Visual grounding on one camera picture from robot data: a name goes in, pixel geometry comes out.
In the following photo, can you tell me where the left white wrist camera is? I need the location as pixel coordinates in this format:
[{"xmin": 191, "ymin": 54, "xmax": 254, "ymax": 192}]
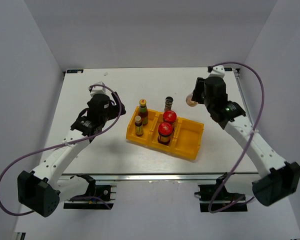
[{"xmin": 88, "ymin": 81, "xmax": 106, "ymax": 98}]

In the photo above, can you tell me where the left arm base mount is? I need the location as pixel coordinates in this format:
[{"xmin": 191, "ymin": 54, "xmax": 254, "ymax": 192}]
[{"xmin": 63, "ymin": 174, "xmax": 116, "ymax": 210}]

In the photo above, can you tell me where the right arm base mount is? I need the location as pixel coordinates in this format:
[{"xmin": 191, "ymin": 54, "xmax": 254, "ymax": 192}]
[{"xmin": 194, "ymin": 172, "xmax": 248, "ymax": 213}]

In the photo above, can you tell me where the red-lid sauce jar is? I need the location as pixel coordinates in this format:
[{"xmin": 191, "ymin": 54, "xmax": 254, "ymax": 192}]
[
  {"xmin": 157, "ymin": 122, "xmax": 174, "ymax": 145},
  {"xmin": 162, "ymin": 110, "xmax": 177, "ymax": 129}
]

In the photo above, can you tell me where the aluminium table rail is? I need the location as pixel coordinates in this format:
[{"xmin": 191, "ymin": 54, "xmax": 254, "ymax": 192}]
[{"xmin": 34, "ymin": 172, "xmax": 260, "ymax": 183}]

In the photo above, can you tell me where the small yellow-label oil bottle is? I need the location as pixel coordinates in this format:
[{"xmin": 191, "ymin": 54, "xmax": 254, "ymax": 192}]
[{"xmin": 134, "ymin": 115, "xmax": 144, "ymax": 136}]

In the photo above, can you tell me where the pink-cap spice shaker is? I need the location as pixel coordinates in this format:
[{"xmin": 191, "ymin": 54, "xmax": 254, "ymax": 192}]
[{"xmin": 185, "ymin": 92, "xmax": 198, "ymax": 107}]

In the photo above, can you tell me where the yellow-cap green-label sauce bottle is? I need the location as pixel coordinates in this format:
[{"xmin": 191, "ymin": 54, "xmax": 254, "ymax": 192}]
[{"xmin": 138, "ymin": 99, "xmax": 148, "ymax": 126}]

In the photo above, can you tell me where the right blue table label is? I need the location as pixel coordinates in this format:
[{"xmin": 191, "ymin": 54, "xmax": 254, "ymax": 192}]
[{"xmin": 224, "ymin": 67, "xmax": 233, "ymax": 72}]

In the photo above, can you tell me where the blue table label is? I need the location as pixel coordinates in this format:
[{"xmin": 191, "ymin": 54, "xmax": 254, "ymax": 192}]
[
  {"xmin": 66, "ymin": 69, "xmax": 84, "ymax": 74},
  {"xmin": 224, "ymin": 67, "xmax": 233, "ymax": 72}
]

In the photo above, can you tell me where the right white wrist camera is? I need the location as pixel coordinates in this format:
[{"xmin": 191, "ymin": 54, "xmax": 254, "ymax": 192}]
[{"xmin": 207, "ymin": 65, "xmax": 225, "ymax": 79}]

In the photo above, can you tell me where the purple cable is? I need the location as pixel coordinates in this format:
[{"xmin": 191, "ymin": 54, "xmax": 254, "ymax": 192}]
[
  {"xmin": 207, "ymin": 61, "xmax": 266, "ymax": 214},
  {"xmin": 0, "ymin": 84, "xmax": 123, "ymax": 216}
]

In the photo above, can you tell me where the black-cap spice jar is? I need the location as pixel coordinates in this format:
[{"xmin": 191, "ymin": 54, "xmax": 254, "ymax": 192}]
[{"xmin": 164, "ymin": 96, "xmax": 174, "ymax": 112}]

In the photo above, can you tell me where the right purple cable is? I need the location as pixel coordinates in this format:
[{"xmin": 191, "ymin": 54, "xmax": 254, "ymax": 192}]
[{"xmin": 207, "ymin": 61, "xmax": 266, "ymax": 214}]

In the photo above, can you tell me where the yellow three-compartment bin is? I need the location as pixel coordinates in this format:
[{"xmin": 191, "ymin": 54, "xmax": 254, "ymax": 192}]
[{"xmin": 126, "ymin": 107, "xmax": 204, "ymax": 160}]

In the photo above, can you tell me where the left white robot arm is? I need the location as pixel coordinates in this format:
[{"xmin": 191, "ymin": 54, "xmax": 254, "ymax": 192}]
[{"xmin": 17, "ymin": 84, "xmax": 126, "ymax": 217}]

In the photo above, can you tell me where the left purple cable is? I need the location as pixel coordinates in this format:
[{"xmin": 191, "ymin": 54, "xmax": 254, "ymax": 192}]
[{"xmin": 0, "ymin": 84, "xmax": 123, "ymax": 216}]

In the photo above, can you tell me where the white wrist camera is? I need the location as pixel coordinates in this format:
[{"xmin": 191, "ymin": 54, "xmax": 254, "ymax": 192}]
[
  {"xmin": 207, "ymin": 65, "xmax": 225, "ymax": 79},
  {"xmin": 88, "ymin": 81, "xmax": 106, "ymax": 98}
]

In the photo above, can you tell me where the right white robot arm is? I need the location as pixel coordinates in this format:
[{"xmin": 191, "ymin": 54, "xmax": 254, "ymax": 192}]
[{"xmin": 191, "ymin": 76, "xmax": 300, "ymax": 207}]

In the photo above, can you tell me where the left blue table label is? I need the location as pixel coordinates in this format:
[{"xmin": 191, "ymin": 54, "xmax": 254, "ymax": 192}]
[{"xmin": 66, "ymin": 69, "xmax": 84, "ymax": 74}]

